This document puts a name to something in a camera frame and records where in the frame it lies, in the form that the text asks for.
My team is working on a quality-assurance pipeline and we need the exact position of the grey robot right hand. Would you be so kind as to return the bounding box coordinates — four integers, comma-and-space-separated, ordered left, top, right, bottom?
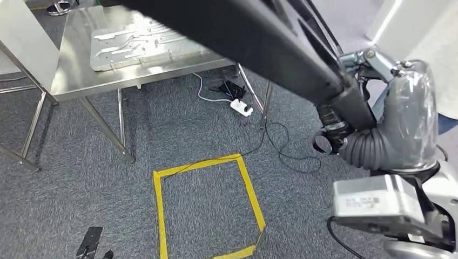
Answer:
338, 46, 440, 171

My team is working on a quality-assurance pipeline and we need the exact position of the black plastic frame part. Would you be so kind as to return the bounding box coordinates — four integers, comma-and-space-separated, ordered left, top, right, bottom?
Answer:
119, 0, 376, 131

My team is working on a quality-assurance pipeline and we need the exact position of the stainless steel workbench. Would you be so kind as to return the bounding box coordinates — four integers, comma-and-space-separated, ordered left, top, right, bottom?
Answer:
0, 5, 274, 172

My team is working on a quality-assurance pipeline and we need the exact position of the person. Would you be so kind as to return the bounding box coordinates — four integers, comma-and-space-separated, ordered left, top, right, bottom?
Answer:
370, 2, 458, 136

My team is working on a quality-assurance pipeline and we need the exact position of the white power strip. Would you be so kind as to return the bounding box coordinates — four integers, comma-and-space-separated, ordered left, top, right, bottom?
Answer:
230, 99, 254, 118

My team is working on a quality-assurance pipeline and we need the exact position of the black adapter bundle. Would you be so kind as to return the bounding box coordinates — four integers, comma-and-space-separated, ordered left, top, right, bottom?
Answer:
209, 80, 247, 101

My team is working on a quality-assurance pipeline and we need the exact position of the yellow floor tape square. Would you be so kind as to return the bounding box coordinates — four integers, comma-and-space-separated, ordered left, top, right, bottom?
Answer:
153, 153, 267, 259

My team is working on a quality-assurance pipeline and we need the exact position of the stamped aluminium plate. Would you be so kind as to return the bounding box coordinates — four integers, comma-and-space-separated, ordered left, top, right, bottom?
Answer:
89, 21, 212, 72

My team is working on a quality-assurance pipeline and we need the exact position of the white panel board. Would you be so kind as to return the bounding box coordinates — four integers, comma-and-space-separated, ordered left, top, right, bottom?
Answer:
0, 0, 60, 92

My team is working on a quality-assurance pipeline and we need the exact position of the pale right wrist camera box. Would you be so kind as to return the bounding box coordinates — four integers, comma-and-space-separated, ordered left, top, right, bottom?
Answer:
331, 174, 425, 224

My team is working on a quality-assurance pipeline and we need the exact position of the black floor cable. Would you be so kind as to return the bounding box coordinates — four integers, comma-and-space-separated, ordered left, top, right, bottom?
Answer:
164, 121, 323, 180

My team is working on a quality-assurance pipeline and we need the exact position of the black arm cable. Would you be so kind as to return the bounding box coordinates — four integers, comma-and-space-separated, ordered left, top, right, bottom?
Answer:
326, 216, 366, 259

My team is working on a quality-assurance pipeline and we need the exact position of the white power cord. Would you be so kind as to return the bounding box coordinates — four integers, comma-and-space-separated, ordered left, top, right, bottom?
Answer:
192, 73, 233, 103

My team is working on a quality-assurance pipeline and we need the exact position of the black bracket with cable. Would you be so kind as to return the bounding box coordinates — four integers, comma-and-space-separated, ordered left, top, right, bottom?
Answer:
76, 227, 115, 259

